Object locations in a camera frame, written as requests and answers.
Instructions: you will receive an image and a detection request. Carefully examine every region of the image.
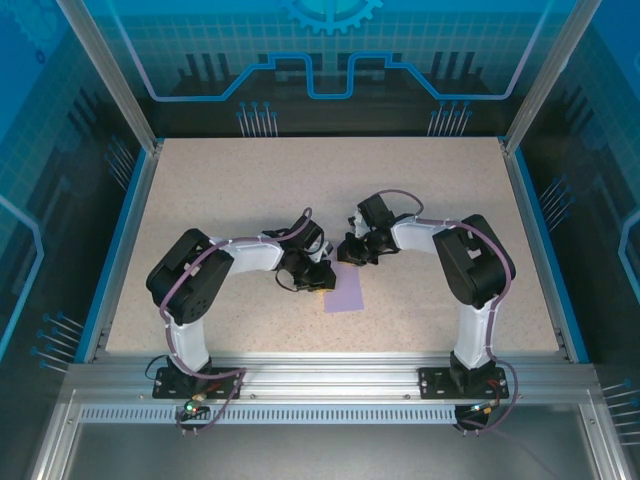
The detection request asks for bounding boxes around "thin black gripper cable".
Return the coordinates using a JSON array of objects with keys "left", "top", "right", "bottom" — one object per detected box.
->
[{"left": 276, "top": 268, "right": 301, "bottom": 296}]

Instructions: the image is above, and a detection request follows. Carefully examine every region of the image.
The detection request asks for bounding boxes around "thin black base cable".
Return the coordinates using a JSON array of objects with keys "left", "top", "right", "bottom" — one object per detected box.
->
[{"left": 144, "top": 353, "right": 169, "bottom": 382}]

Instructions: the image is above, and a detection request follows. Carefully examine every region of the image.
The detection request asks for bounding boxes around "aluminium side rail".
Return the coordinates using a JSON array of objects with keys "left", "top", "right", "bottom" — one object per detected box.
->
[
  {"left": 82, "top": 142, "right": 164, "bottom": 364},
  {"left": 499, "top": 139, "right": 574, "bottom": 362}
]

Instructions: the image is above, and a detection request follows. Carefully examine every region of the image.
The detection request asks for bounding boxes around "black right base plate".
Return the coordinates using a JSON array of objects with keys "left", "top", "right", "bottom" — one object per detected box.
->
[{"left": 418, "top": 366, "right": 507, "bottom": 401}]

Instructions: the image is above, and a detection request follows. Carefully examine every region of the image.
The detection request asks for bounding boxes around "aluminium lower frame rail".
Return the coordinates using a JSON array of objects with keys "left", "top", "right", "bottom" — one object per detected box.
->
[
  {"left": 582, "top": 399, "right": 632, "bottom": 480},
  {"left": 28, "top": 394, "right": 84, "bottom": 480}
]

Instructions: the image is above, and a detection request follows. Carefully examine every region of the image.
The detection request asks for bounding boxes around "cable connector with green light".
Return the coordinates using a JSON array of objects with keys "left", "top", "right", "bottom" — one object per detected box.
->
[
  {"left": 180, "top": 393, "right": 210, "bottom": 419},
  {"left": 468, "top": 399, "right": 504, "bottom": 417}
]

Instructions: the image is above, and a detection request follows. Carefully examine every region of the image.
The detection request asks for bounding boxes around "slotted grey cable duct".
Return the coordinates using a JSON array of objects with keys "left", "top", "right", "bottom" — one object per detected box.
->
[{"left": 78, "top": 405, "right": 459, "bottom": 426}]

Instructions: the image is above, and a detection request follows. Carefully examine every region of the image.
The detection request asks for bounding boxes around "aluminium cross beam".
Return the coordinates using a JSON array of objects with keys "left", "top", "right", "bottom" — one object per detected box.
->
[{"left": 64, "top": 351, "right": 597, "bottom": 407}]

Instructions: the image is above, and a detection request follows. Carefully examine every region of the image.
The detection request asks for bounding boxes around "lilac paper sheet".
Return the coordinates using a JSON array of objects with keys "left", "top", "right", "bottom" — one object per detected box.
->
[{"left": 322, "top": 263, "right": 365, "bottom": 315}]

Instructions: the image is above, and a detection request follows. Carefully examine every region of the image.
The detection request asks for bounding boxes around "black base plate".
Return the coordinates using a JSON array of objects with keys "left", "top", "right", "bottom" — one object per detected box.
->
[
  {"left": 152, "top": 366, "right": 247, "bottom": 401},
  {"left": 418, "top": 366, "right": 507, "bottom": 401}
]

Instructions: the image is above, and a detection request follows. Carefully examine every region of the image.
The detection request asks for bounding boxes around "aluminium frame post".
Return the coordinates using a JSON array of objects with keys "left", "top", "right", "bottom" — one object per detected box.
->
[
  {"left": 53, "top": 0, "right": 164, "bottom": 154},
  {"left": 502, "top": 0, "right": 589, "bottom": 154}
]

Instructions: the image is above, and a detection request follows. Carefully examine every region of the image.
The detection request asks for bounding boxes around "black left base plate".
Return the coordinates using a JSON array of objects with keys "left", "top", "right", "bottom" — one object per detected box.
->
[{"left": 152, "top": 366, "right": 247, "bottom": 401}]

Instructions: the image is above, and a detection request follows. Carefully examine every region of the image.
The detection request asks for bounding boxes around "blue table edge strip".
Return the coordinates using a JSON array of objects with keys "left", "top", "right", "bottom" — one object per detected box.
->
[
  {"left": 513, "top": 148, "right": 591, "bottom": 364},
  {"left": 73, "top": 149, "right": 151, "bottom": 364}
]

